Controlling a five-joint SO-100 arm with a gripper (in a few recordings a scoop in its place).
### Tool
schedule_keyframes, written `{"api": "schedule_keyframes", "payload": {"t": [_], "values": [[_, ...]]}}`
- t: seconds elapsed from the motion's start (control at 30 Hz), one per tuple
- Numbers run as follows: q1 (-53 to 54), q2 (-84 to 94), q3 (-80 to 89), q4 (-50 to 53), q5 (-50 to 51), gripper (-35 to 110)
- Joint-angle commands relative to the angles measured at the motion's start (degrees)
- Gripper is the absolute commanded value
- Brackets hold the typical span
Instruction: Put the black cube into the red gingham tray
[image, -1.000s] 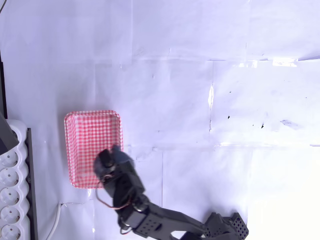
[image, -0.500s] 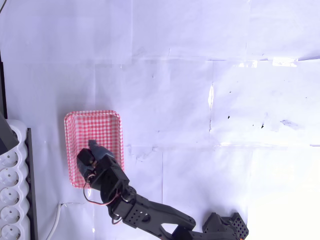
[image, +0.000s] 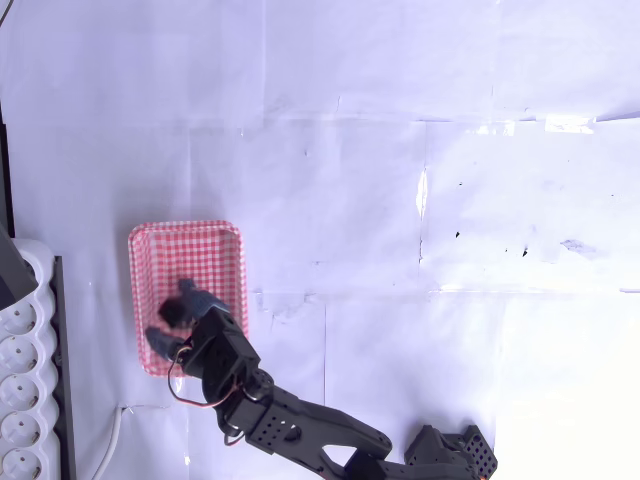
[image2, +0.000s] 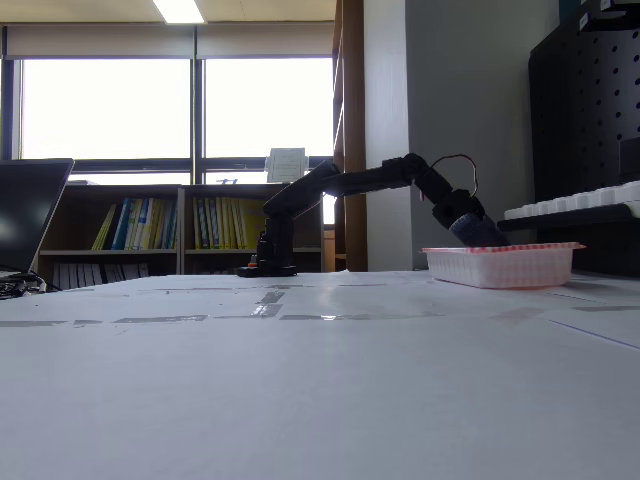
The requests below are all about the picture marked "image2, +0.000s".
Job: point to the white power strip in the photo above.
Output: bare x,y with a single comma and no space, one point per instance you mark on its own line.
575,202

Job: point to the beige roller blind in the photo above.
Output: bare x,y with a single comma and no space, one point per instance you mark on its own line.
265,39
100,41

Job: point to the white paper sign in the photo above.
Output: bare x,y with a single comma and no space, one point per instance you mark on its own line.
286,164

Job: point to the black pegboard panel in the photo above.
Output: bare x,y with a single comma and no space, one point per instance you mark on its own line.
585,115

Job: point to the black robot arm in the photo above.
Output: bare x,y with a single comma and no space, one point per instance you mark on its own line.
350,182

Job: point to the tall brown wooden shelf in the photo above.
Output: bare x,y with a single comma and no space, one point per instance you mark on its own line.
352,125

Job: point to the black shelf board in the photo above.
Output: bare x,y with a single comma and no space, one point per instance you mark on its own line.
565,220

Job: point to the dark grey box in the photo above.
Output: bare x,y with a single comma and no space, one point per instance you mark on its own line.
630,160

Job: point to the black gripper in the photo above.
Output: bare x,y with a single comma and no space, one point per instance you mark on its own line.
457,208

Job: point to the dark laptop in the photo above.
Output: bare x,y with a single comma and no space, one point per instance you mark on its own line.
30,210

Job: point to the ceiling light panel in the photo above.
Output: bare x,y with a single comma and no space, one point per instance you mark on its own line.
178,10

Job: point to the wooden bookshelf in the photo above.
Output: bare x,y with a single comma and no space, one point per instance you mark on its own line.
225,225
110,230

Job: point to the pink checkered tray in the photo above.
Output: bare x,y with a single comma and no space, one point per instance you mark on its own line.
500,267

